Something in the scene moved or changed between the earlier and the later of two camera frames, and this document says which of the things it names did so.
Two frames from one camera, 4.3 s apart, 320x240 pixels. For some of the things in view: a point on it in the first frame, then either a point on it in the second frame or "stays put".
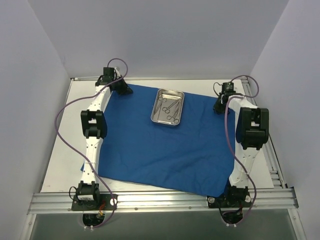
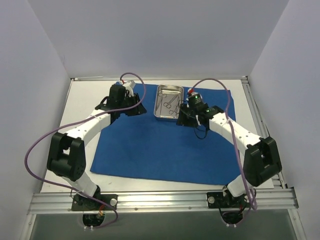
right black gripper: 218,106 -> 186,116
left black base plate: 107,198 stays put
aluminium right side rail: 278,181 stays put
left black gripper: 123,88 -> 135,104
